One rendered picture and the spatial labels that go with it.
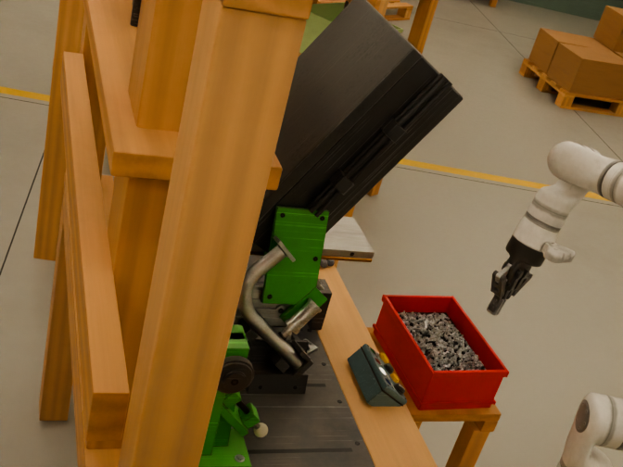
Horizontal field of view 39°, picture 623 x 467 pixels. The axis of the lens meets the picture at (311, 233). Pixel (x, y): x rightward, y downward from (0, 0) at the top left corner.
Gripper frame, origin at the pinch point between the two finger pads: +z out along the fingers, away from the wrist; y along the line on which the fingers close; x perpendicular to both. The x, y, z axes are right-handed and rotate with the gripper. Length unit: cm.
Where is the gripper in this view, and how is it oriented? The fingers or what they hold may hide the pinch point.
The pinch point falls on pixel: (496, 305)
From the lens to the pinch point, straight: 173.1
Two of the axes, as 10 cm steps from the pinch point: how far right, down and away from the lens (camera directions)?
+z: -4.0, 8.6, 3.3
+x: 6.7, 5.1, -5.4
